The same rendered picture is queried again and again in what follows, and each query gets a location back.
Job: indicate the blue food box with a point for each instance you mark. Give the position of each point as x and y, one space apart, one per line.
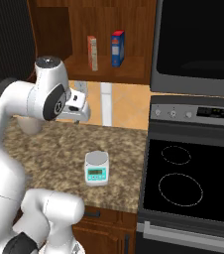
117 49

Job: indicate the black steel stove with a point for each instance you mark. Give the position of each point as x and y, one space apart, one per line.
190 172

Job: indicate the wooden drawer front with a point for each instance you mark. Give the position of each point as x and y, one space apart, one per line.
114 216

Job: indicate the black microwave oven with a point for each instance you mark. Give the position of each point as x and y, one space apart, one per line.
196 43

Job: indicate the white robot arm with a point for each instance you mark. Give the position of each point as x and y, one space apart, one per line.
8 158

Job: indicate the white teal digital scale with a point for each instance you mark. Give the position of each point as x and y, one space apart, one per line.
97 168

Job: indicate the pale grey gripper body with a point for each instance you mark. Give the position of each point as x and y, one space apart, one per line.
81 115

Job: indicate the open wooden wall cabinet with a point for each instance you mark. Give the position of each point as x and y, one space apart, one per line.
130 33

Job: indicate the orange food box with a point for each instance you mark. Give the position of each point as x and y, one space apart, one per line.
92 53

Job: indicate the wooden cabinet door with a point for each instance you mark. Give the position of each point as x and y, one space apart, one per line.
53 33

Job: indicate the wooden base cupboard door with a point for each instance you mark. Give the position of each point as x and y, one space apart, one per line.
100 239

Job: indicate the white wall socket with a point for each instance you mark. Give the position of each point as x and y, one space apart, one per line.
81 88

